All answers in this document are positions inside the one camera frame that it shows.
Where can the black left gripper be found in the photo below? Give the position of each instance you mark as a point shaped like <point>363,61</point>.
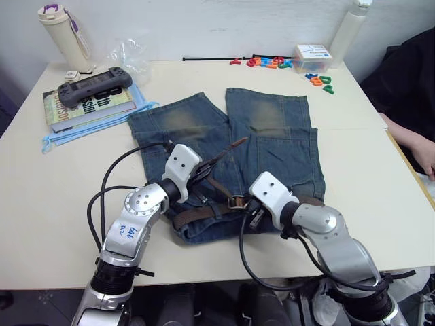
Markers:
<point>200,175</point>

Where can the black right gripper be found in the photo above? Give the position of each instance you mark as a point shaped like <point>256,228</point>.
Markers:
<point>253,206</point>

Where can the brown braided belt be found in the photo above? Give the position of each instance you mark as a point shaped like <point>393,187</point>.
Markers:
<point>193,215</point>

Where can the person's bare forearm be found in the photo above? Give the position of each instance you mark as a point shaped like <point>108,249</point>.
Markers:
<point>404,136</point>

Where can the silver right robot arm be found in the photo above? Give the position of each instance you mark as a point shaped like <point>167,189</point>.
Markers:
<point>340,248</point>

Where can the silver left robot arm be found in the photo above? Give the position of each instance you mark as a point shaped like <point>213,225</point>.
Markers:
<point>136,217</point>

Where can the blue denim shorts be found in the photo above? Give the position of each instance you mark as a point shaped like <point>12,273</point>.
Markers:
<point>278,156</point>

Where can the person's bare hand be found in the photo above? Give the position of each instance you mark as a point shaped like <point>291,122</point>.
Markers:
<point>427,159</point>

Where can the dark rounded shape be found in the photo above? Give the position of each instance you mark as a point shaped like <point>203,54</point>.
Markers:
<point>263,305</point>

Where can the red letter Y magnet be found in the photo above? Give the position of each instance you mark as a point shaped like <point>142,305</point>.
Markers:
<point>234,62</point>

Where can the orange letter magnet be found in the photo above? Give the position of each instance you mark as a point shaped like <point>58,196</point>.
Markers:
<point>316,81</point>
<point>272,64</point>

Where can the hardcover book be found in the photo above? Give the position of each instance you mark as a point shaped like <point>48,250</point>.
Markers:
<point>102,107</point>

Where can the blue letter magnet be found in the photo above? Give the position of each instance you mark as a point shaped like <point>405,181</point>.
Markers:
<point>311,76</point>
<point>285,64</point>

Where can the clear plastic bag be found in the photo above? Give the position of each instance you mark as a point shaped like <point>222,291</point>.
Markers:
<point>132,61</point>

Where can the green letter P magnet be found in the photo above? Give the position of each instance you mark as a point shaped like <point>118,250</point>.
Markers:
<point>328,89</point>

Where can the grey handheld game controller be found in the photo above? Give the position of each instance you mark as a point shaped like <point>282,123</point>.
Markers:
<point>91,85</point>

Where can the green letter D magnet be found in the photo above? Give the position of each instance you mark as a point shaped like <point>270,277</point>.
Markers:
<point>325,79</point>

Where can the clear plastic letter box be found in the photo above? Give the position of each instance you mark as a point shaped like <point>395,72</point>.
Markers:
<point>312,56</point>

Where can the small white square gadget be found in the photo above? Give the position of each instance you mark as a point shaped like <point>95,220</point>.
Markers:
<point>72,75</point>

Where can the cream bottle with purple lid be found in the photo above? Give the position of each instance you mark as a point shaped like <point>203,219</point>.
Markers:
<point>68,40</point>

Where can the tall white bottle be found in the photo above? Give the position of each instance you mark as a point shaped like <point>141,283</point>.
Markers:
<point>350,30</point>

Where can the person's black clothing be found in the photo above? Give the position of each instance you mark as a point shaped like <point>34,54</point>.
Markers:
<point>404,78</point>

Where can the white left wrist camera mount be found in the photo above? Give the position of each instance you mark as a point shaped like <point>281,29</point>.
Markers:
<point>180,163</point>

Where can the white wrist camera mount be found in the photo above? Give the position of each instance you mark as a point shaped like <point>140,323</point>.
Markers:
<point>180,163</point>
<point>268,190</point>

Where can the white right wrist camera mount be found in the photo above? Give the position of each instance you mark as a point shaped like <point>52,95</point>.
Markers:
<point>268,190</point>

